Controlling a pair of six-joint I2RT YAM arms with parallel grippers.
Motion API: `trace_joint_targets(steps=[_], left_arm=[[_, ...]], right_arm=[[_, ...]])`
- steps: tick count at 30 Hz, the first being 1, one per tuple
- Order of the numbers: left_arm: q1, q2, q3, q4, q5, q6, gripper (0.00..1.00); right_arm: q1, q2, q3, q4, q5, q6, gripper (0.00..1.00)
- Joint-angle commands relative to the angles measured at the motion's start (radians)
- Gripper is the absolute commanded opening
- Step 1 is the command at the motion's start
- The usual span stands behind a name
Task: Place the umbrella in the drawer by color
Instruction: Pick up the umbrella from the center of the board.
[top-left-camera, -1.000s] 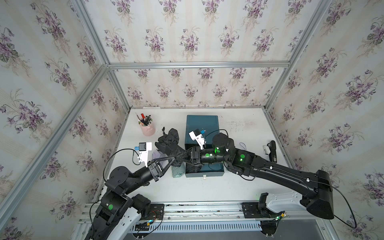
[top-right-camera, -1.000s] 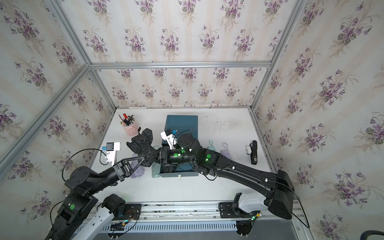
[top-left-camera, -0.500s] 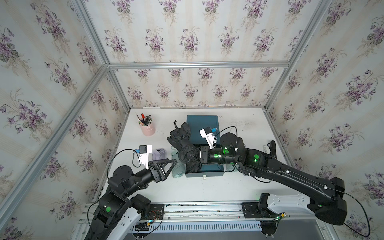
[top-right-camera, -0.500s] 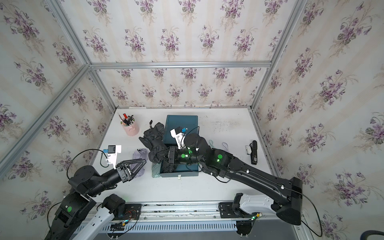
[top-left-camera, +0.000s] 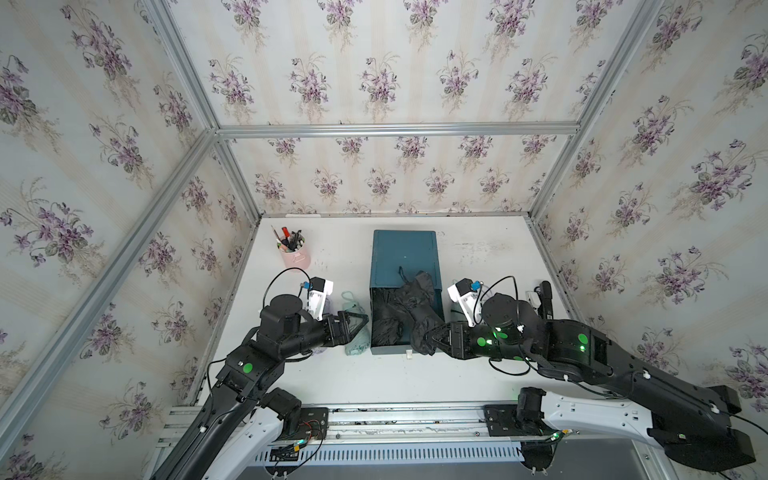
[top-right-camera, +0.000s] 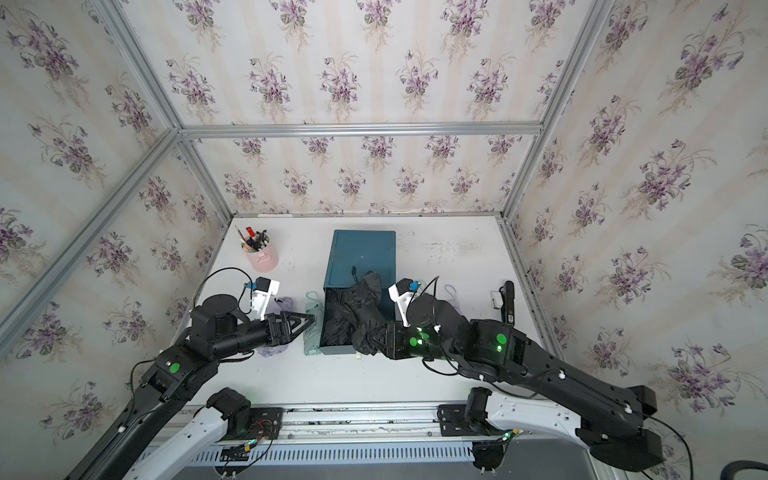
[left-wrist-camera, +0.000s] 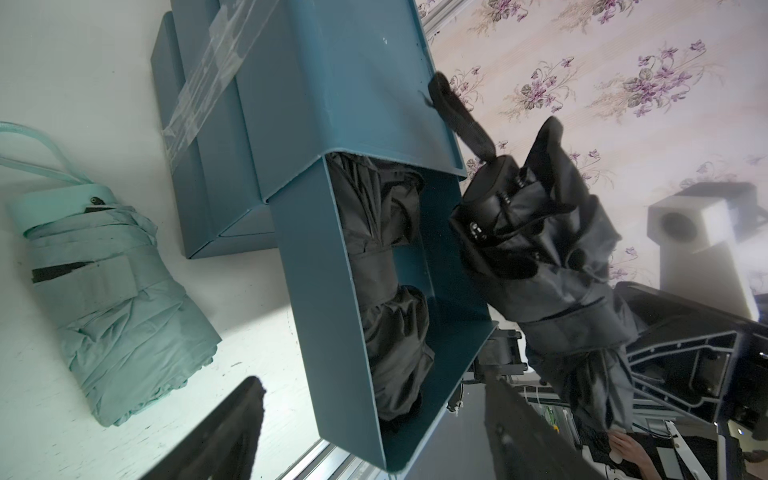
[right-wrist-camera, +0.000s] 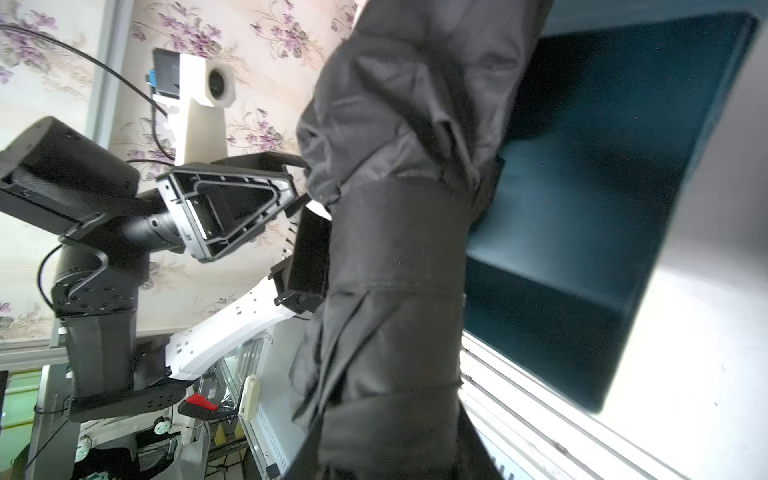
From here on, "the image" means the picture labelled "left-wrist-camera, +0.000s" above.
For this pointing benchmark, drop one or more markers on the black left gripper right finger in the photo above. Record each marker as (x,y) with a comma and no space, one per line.
(522,444)

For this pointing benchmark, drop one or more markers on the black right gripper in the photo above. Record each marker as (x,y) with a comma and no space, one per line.
(699,361)

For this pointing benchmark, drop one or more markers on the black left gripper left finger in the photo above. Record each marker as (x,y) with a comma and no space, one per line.
(224,444)

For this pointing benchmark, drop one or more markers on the black umbrella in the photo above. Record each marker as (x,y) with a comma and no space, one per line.
(378,204)
(537,244)

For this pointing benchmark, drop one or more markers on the teal drawer cabinet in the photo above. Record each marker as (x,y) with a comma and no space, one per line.
(254,98)

